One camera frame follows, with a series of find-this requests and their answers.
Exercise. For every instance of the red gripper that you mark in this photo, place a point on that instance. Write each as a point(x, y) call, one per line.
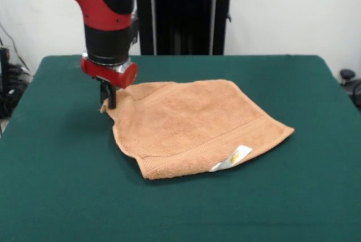
point(110, 74)

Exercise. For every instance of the orange terry towel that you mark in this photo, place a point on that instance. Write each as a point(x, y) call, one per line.
point(197, 123)

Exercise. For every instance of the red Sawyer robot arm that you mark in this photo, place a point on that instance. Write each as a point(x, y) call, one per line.
point(107, 5)

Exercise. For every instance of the black equipment stack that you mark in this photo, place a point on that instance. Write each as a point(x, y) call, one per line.
point(7, 89)

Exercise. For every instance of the dark green table cloth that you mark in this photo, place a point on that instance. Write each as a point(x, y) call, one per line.
point(84, 197)

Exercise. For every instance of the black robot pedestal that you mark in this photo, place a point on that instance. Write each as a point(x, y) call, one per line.
point(183, 27)

